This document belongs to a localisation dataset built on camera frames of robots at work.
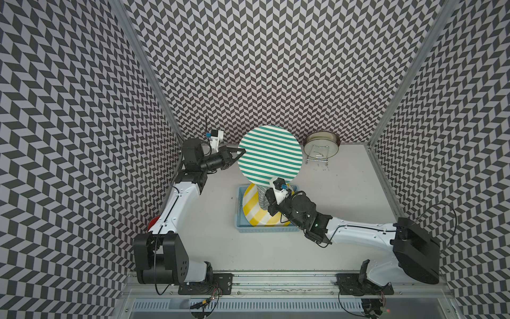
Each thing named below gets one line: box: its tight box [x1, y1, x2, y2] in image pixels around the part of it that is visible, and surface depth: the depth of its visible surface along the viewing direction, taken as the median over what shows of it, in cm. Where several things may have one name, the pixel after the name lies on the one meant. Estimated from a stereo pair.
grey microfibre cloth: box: [256, 184, 271, 211], surface depth 73 cm
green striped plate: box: [237, 124, 303, 187], surface depth 80 cm
